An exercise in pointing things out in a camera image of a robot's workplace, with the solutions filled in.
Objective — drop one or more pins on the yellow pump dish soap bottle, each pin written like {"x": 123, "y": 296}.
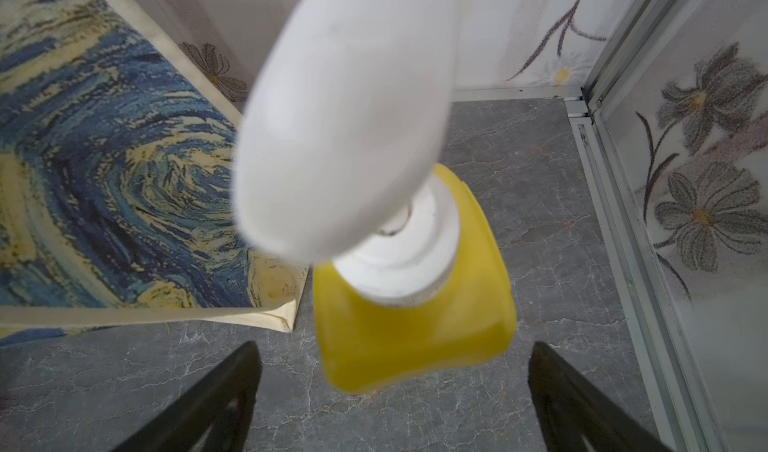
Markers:
{"x": 337, "y": 165}

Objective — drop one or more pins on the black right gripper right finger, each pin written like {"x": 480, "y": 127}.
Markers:
{"x": 576, "y": 416}

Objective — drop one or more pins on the cream canvas starry-night shopping bag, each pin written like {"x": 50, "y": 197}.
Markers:
{"x": 118, "y": 126}

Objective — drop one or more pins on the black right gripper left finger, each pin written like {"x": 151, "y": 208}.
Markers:
{"x": 216, "y": 411}

